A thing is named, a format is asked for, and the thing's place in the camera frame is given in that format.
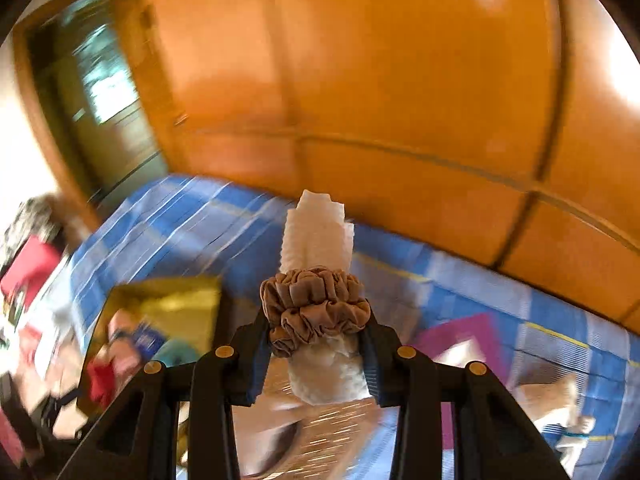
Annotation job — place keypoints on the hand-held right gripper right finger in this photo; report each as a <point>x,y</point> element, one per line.
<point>370,370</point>

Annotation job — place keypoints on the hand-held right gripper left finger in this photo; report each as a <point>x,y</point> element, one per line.
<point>260,360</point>

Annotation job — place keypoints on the brown scrunchie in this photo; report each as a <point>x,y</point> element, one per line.
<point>315,305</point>

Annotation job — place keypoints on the gold box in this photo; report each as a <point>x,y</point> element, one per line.
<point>170,305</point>

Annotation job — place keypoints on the white towel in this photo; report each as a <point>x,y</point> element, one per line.
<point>315,240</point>

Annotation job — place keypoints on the brown glitter box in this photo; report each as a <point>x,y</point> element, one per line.
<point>330,440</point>

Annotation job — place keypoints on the purple box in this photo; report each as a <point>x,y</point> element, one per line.
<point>465,335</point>

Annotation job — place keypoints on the bed with blue checked sheet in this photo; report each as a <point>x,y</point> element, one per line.
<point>200,230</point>

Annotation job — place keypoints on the red cloth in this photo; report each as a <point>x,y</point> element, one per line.
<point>102,382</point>

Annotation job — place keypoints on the red bag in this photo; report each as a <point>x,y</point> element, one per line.
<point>30,265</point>

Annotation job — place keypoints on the black and white patterned cloth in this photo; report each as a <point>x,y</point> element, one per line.
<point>27,217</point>

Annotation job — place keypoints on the wooden wardrobe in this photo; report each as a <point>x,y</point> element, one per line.
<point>375,85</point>

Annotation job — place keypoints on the wooden framed glass door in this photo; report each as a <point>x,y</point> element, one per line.
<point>105,90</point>

